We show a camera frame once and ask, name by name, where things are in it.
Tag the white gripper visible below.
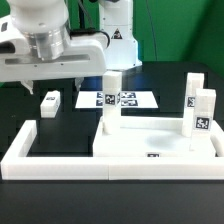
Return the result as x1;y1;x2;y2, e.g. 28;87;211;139
0;16;110;93

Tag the white desk top tray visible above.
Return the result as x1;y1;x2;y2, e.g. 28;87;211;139
93;116;216;158

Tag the fiducial marker plate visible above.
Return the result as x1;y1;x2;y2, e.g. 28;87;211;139
75;91;158;109

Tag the white U-shaped fence frame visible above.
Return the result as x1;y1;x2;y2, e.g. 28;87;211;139
1;120;224;180

